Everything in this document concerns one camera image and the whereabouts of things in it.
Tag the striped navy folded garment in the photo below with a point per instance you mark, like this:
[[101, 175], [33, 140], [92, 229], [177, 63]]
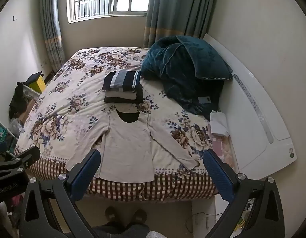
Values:
[[122, 79]]

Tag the teal quilt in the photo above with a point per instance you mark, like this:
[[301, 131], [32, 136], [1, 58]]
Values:
[[182, 74]]

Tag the white folded cloth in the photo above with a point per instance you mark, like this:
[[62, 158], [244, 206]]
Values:
[[218, 124]]

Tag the person's right slipper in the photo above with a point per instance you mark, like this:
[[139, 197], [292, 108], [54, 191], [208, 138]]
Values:
[[139, 215]]

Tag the black clothes heap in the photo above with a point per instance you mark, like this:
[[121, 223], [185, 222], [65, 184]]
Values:
[[18, 99]]

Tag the beige folded garment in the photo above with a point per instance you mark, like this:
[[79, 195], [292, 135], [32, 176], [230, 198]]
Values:
[[120, 95]]

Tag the white power strip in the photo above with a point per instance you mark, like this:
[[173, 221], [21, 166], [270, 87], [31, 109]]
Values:
[[207, 223]]

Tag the beige long-sleeve shirt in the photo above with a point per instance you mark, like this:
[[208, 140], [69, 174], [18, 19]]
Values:
[[128, 143]]

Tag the teal striped curtain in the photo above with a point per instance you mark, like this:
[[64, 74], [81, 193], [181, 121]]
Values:
[[52, 29], [177, 10]]

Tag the white bed headboard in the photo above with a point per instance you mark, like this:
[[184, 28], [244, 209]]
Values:
[[252, 119]]

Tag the person's left slipper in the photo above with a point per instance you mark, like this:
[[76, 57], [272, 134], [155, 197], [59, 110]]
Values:
[[112, 213]]

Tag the floral bed sheet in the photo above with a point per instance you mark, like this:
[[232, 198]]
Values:
[[68, 104]]

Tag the person's slipper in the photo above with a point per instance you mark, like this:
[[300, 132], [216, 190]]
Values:
[[139, 215], [112, 213]]

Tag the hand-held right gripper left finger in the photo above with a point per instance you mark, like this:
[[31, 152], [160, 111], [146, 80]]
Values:
[[85, 174]]

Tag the pink checked cloth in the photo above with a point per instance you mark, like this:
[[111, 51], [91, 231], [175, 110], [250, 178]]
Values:
[[223, 151]]

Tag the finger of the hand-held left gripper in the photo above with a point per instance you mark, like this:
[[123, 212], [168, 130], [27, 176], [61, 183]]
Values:
[[23, 157]]

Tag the yellow box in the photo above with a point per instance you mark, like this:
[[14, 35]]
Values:
[[38, 84]]

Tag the dark cloth on box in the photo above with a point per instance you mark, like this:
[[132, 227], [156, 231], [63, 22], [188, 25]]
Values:
[[33, 77]]

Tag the person's dark trouser legs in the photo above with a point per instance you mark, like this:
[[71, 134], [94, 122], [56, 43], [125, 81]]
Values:
[[118, 230]]

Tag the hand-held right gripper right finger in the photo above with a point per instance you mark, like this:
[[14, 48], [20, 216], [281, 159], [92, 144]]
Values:
[[217, 176]]

